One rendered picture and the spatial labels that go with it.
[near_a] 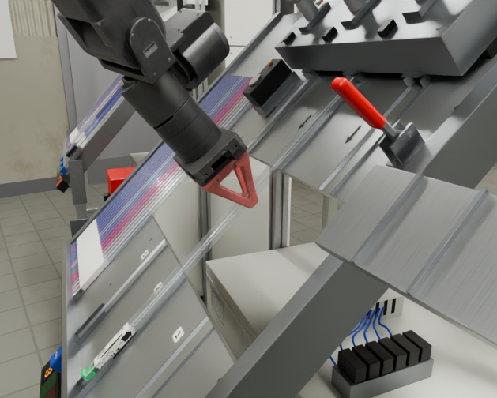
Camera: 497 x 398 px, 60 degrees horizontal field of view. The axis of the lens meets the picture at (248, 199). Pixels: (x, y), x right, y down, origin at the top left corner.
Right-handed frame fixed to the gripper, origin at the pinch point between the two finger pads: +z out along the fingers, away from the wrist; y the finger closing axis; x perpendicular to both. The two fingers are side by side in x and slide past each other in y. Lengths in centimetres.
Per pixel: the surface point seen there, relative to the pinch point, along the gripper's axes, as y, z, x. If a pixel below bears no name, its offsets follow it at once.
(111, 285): 16.5, 2.6, 23.6
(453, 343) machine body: 0, 50, -11
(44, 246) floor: 230, 43, 91
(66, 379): 1.5, 1.3, 31.6
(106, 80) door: 368, 4, -16
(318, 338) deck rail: -20.9, 3.7, 5.7
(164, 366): -9.8, 2.3, 19.3
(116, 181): 79, 6, 17
